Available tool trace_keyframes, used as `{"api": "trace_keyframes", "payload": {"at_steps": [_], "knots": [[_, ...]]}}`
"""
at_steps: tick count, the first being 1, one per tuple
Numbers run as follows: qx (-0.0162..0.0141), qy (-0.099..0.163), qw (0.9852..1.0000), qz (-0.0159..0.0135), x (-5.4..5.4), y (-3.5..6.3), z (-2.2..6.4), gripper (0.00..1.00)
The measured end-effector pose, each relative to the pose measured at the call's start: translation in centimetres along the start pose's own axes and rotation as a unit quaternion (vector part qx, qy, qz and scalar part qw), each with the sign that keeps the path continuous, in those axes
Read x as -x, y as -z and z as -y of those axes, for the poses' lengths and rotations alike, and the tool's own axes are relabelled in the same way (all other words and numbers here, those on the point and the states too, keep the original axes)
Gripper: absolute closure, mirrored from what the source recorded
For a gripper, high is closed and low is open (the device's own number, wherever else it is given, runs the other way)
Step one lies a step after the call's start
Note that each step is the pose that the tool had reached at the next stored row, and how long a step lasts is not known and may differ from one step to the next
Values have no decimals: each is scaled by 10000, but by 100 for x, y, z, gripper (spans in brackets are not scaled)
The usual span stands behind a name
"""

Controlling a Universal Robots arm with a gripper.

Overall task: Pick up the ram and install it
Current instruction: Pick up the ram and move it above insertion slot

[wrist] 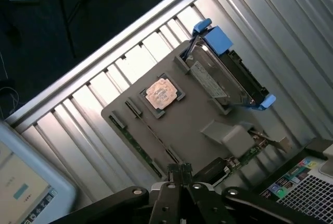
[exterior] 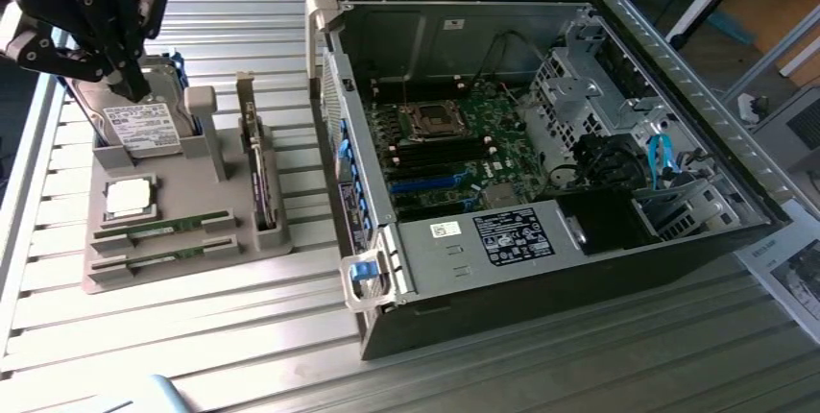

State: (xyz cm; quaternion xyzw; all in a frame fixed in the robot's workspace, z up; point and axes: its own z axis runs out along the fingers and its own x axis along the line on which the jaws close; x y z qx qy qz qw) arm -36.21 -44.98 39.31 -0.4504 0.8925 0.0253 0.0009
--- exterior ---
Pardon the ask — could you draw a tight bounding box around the white power adapter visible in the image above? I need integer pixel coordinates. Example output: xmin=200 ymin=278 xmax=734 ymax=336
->
xmin=736 ymin=92 xmax=772 ymax=122

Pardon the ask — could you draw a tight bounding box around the graphics card with metal bracket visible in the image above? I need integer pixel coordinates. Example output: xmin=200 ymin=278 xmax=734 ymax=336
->
xmin=234 ymin=70 xmax=284 ymax=234

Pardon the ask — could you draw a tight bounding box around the black case fan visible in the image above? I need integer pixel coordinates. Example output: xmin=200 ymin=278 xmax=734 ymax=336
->
xmin=568 ymin=135 xmax=645 ymax=189

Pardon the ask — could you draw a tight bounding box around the grey parts rack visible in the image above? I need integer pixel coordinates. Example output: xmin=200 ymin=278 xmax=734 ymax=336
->
xmin=80 ymin=85 xmax=297 ymax=295

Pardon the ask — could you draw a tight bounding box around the black looped wire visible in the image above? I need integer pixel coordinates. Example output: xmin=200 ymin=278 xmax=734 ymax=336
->
xmin=476 ymin=30 xmax=549 ymax=90

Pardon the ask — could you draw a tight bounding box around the silver CPU chip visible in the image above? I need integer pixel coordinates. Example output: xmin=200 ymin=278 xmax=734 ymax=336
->
xmin=104 ymin=180 xmax=157 ymax=216

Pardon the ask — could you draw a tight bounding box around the grey equipment box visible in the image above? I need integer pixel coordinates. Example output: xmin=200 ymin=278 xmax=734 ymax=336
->
xmin=745 ymin=85 xmax=820 ymax=203

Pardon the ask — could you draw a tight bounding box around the light blue data wire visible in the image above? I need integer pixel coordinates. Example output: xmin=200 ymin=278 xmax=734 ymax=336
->
xmin=644 ymin=133 xmax=677 ymax=191

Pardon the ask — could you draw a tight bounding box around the black RAM slot bank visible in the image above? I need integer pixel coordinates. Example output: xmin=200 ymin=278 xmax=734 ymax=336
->
xmin=382 ymin=136 xmax=498 ymax=172

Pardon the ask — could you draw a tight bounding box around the green RAM stick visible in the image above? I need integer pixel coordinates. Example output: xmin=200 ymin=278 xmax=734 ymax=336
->
xmin=100 ymin=217 xmax=216 ymax=240
xmin=94 ymin=243 xmax=216 ymax=271

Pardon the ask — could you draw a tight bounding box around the black open PC case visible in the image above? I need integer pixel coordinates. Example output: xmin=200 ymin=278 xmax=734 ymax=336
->
xmin=304 ymin=0 xmax=790 ymax=361

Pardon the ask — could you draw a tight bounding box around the silver power supply unit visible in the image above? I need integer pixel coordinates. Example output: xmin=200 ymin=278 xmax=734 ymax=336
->
xmin=382 ymin=200 xmax=581 ymax=306

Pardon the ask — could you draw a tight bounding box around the black plastic air shroud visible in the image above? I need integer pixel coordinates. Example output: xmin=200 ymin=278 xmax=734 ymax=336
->
xmin=554 ymin=189 xmax=665 ymax=255

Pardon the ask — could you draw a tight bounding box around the silver disk bay cage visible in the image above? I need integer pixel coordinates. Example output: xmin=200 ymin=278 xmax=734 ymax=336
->
xmin=521 ymin=42 xmax=648 ymax=169

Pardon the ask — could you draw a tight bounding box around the light blue plastic object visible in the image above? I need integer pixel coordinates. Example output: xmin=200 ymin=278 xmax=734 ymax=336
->
xmin=0 ymin=373 xmax=190 ymax=413

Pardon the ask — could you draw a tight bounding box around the printed paper sheet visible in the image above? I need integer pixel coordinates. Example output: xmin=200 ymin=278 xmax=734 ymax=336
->
xmin=733 ymin=200 xmax=820 ymax=335

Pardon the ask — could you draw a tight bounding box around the green motherboard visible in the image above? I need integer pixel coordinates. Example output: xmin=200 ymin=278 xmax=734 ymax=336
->
xmin=361 ymin=81 xmax=552 ymax=222

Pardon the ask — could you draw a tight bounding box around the blue expansion slot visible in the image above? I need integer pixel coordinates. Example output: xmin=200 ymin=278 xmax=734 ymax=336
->
xmin=388 ymin=176 xmax=466 ymax=196

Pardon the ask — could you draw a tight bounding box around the CPU socket with metal frame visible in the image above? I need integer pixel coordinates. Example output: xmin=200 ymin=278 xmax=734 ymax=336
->
xmin=397 ymin=100 xmax=464 ymax=140

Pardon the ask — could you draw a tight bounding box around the grey metal desk frame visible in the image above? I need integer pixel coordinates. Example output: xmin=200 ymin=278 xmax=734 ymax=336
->
xmin=665 ymin=0 xmax=820 ymax=111

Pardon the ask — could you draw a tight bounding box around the silver hard disk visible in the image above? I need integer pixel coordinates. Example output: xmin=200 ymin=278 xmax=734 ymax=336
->
xmin=62 ymin=60 xmax=197 ymax=160

